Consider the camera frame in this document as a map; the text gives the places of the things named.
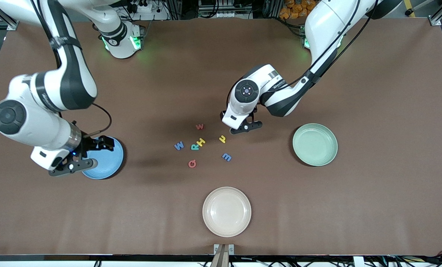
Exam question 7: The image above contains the blue plate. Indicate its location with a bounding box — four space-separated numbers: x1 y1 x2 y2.
81 136 125 180

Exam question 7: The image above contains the green plate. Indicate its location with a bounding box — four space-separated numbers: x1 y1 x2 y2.
292 123 338 167

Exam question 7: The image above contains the cream plate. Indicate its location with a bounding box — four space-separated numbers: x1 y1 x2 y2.
202 187 252 238

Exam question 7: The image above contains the brown table mat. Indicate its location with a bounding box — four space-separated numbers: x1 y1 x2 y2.
0 19 442 256

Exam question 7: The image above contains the white vented device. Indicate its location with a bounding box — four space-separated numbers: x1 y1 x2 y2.
199 0 243 18

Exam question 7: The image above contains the orange objects pile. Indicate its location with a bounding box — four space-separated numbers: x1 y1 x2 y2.
279 0 310 20

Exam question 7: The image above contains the white power strip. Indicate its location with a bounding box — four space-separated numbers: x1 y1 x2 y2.
128 0 169 21

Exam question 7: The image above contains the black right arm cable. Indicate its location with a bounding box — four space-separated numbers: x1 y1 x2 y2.
30 0 112 138

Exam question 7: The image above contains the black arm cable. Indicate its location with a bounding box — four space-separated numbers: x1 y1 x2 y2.
30 0 112 138
276 0 379 89

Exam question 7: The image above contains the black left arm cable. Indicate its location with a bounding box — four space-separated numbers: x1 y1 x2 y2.
276 0 379 89

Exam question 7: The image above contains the metal mount bracket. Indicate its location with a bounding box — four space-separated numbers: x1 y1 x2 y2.
213 244 235 267

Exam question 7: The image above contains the black cable bundle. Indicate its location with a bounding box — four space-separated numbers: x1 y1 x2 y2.
354 254 442 267

